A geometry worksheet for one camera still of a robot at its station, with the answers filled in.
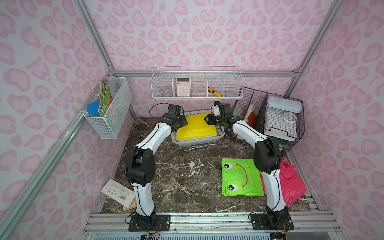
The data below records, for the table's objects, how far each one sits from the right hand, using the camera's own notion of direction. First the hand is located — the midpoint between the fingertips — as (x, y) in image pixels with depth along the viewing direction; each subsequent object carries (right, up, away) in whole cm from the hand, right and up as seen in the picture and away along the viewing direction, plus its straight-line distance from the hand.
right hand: (206, 117), depth 99 cm
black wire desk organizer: (+33, +13, +12) cm, 37 cm away
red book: (+31, -1, +4) cm, 32 cm away
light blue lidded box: (+55, +8, -2) cm, 55 cm away
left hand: (-15, -1, -4) cm, 16 cm away
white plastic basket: (-5, -16, -1) cm, 17 cm away
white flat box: (+39, -6, -12) cm, 41 cm away
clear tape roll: (-25, +14, -6) cm, 30 cm away
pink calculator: (-15, +19, -6) cm, 25 cm away
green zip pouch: (+44, -15, -10) cm, 48 cm away
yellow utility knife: (+3, +18, -1) cm, 18 cm away
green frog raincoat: (+19, -36, -12) cm, 42 cm away
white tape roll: (+50, 0, -7) cm, 51 cm away
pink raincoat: (+46, -39, -18) cm, 63 cm away
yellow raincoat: (-6, -7, -1) cm, 9 cm away
